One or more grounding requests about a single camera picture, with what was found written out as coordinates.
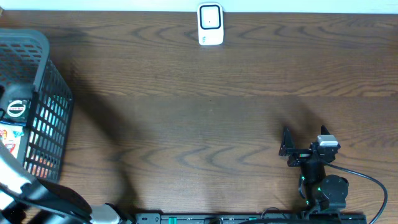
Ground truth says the yellow snack bag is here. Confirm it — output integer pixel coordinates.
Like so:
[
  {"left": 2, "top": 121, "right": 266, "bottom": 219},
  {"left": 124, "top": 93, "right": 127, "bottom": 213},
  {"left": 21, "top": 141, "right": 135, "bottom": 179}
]
[{"left": 0, "top": 123, "right": 24, "bottom": 158}]

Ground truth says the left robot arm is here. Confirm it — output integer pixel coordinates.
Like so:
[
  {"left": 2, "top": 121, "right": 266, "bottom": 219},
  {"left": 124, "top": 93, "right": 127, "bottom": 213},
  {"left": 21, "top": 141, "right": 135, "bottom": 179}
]
[{"left": 1, "top": 144, "right": 136, "bottom": 223}]

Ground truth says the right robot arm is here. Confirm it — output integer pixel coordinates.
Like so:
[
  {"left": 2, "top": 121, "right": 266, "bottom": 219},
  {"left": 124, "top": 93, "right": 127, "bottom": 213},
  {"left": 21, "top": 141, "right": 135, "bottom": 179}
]
[{"left": 279, "top": 126, "right": 349, "bottom": 219}]

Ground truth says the white barcode scanner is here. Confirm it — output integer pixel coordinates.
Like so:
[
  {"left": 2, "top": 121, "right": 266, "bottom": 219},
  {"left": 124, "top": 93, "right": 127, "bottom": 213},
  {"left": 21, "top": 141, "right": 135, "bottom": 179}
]
[{"left": 197, "top": 2, "right": 224, "bottom": 45}]

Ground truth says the grey plastic shopping basket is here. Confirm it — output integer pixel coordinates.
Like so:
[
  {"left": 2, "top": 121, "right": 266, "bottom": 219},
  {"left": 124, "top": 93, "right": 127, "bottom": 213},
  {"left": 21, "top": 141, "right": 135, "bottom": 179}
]
[{"left": 1, "top": 29, "right": 74, "bottom": 182}]

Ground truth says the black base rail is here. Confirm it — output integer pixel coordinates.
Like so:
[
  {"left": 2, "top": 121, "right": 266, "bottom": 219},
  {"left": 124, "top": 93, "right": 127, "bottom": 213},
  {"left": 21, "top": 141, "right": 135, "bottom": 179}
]
[{"left": 134, "top": 212, "right": 367, "bottom": 224}]

